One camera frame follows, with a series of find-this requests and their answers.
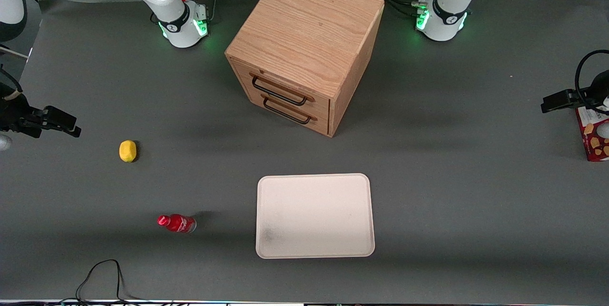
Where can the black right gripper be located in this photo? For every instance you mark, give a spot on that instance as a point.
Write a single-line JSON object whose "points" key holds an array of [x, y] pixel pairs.
{"points": [[13, 114]]}

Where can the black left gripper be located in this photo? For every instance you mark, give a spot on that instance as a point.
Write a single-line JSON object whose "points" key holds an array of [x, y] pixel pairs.
{"points": [[596, 93]]}

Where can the red tartan cookie box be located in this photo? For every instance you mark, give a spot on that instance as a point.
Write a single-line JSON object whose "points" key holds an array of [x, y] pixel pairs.
{"points": [[592, 146]]}

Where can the cream plastic tray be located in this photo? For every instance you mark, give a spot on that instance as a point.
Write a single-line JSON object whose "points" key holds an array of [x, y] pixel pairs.
{"points": [[314, 215]]}

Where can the yellow lemon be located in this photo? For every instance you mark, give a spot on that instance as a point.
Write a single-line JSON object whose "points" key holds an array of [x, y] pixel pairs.
{"points": [[127, 151]]}

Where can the red soda bottle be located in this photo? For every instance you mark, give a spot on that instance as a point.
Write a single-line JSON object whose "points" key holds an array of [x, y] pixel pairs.
{"points": [[178, 223]]}

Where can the wooden drawer cabinet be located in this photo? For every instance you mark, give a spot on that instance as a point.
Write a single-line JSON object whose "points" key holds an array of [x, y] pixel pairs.
{"points": [[309, 25]]}

